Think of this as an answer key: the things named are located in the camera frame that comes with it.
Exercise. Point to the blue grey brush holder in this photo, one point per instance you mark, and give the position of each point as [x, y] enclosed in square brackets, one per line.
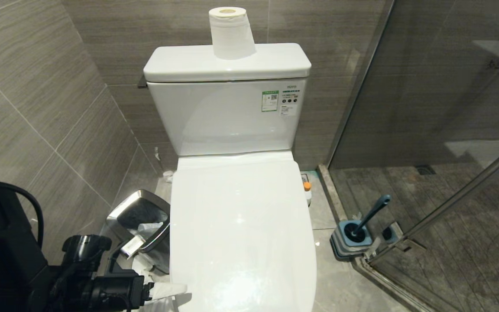
[340, 247]

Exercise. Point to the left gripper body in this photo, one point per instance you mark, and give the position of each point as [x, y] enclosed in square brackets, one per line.
[117, 292]

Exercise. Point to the water supply valve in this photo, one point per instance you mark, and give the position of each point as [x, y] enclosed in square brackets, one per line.
[159, 162]

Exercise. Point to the cleaner bottle with orange cap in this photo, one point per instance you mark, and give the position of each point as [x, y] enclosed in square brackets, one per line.
[307, 193]

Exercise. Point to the white toilet tank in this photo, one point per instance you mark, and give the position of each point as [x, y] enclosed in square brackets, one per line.
[215, 117]

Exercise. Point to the white toilet tank lid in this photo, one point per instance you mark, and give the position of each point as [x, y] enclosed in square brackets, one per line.
[189, 65]

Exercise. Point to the steel trash bin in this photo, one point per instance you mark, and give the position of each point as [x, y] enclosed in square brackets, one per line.
[121, 216]

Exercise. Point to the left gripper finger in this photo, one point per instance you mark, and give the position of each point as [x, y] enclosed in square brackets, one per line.
[169, 305]
[167, 290]

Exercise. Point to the crumpled white tissue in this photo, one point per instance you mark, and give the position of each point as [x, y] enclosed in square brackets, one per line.
[145, 265]

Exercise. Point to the glass shower door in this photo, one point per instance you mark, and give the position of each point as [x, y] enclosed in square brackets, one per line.
[470, 251]

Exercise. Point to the floor drain grate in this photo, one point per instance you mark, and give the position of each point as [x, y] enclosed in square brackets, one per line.
[426, 170]

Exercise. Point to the fixed glass shower panel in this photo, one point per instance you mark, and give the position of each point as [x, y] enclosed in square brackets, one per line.
[440, 78]

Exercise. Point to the black bin liner with paper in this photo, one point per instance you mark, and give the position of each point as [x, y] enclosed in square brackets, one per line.
[141, 216]

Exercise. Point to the white toilet paper roll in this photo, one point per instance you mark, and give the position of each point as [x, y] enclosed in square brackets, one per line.
[232, 34]

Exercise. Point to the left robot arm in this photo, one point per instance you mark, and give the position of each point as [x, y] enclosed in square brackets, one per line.
[2, 260]

